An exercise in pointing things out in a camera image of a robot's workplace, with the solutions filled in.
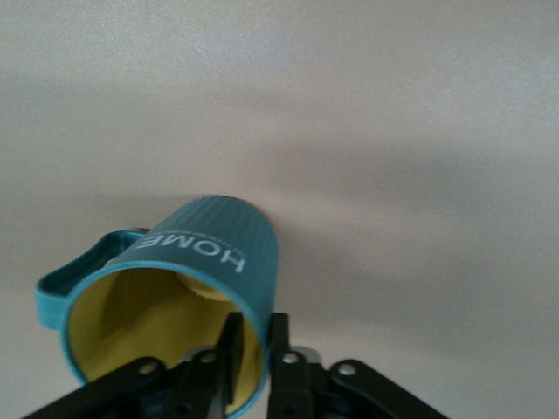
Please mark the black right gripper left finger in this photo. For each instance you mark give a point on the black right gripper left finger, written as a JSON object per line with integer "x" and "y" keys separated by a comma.
{"x": 174, "y": 388}

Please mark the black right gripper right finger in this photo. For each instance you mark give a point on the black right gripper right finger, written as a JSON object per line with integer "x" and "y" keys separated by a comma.
{"x": 305, "y": 388}

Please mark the teal cup with yellow inside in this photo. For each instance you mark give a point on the teal cup with yellow inside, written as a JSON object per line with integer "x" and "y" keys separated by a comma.
{"x": 218, "y": 235}

